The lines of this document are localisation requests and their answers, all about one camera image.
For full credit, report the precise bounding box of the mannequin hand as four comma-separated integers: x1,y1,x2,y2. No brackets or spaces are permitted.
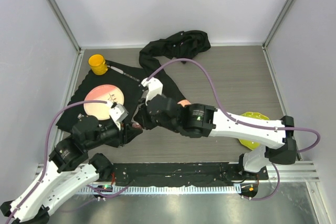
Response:
178,99,191,107

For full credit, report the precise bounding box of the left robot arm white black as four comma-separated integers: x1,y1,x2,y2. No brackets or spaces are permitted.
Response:
1,116,142,223

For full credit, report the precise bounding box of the yellow green plate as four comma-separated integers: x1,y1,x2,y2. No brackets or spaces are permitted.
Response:
238,112,269,150

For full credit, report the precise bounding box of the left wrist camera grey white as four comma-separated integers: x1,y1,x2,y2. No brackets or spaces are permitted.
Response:
109,103,129,130

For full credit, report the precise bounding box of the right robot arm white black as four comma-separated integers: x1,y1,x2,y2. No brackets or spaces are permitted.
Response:
134,95,297,179

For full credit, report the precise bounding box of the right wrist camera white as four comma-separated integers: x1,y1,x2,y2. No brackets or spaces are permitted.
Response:
141,77,163,104

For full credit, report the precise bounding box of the pink cream plate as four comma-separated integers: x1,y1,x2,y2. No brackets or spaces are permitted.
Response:
83,84,125,121

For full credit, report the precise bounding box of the black sleeved shirt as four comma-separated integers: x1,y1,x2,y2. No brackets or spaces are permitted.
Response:
139,30,211,103

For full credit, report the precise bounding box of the black placemat cloth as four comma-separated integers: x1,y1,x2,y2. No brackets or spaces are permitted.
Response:
56,60,146,133

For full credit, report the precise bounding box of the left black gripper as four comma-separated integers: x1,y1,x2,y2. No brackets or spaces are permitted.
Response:
86,118,143,150

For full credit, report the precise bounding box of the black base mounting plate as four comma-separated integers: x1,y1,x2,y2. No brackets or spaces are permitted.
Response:
113,162,269,187

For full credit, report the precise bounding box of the white slotted cable duct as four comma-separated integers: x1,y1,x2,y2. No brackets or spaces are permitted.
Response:
68,185,242,195

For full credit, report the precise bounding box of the yellow cup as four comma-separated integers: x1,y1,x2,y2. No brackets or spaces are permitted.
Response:
88,54,108,76

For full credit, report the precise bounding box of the table knife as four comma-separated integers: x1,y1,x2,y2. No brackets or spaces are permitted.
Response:
107,65,140,82

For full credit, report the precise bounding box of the nail polish bottle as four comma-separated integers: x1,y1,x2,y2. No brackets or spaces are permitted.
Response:
132,122,142,129

